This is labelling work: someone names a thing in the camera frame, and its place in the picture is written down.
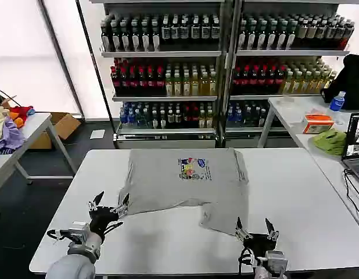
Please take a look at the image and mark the white side table with clothes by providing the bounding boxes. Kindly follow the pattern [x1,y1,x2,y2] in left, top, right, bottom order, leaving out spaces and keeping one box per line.
[0,112,78,195]

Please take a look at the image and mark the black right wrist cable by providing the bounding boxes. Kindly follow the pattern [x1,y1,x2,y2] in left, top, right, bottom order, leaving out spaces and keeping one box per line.
[238,246,256,276]

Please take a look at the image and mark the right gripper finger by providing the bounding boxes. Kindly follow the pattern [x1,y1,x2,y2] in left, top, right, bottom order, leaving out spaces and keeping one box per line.
[265,217,281,241]
[234,216,253,242]

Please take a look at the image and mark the black laptop cables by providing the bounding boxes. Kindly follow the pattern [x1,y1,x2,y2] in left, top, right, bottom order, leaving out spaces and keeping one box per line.
[343,168,359,231]

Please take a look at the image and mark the shelf rack of drink bottles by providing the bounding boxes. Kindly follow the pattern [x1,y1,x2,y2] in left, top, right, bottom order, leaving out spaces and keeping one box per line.
[222,0,356,146]
[99,0,227,149]

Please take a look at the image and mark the orange red plush toy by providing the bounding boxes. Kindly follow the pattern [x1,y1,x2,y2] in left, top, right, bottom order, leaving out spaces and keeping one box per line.
[8,105,35,128]

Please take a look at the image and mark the purple cloth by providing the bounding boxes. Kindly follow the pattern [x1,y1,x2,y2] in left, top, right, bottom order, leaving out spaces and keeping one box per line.
[0,116,26,154]

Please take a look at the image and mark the open laptop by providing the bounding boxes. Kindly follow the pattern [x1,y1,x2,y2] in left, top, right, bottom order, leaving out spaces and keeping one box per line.
[340,112,359,188]

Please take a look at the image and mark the black window frame pole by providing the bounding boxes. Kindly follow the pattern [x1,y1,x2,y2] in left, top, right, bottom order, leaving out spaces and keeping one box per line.
[76,0,116,142]

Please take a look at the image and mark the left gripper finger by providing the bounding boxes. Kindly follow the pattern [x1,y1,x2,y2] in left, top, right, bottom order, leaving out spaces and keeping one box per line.
[88,191,105,212]
[111,193,131,219]

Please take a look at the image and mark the grey printed t-shirt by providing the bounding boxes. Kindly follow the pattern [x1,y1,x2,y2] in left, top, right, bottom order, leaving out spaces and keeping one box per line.
[118,147,250,237]

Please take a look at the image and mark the green cloth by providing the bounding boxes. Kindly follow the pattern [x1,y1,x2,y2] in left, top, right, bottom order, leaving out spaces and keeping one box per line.
[313,127,347,156]

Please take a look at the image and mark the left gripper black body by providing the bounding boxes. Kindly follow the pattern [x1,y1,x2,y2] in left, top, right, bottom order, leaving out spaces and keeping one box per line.
[88,205,121,242]

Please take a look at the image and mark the grey window frame bar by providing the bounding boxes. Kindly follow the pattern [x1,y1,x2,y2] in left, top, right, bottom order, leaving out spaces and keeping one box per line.
[37,0,84,119]

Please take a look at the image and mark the white side desk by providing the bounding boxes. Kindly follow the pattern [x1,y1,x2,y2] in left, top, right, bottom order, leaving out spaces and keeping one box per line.
[257,95,359,233]

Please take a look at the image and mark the orange tissue box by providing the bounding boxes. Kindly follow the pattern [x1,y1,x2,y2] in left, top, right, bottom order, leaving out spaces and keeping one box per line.
[301,113,335,135]

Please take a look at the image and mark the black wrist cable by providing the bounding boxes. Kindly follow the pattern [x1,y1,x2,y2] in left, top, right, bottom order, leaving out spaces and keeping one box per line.
[103,221,124,237]
[46,228,70,240]
[238,246,256,276]

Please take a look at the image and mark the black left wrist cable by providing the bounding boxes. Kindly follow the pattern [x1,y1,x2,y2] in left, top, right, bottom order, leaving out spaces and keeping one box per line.
[46,228,70,240]
[103,221,124,237]

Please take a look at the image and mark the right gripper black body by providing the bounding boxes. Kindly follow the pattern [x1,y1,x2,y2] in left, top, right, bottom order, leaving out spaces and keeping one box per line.
[242,233,278,259]

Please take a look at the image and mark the blue water bottle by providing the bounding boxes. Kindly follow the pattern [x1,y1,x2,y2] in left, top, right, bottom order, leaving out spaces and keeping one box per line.
[329,91,347,113]

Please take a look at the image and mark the cardboard box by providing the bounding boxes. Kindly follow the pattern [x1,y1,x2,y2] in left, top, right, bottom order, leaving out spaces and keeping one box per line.
[28,112,82,150]

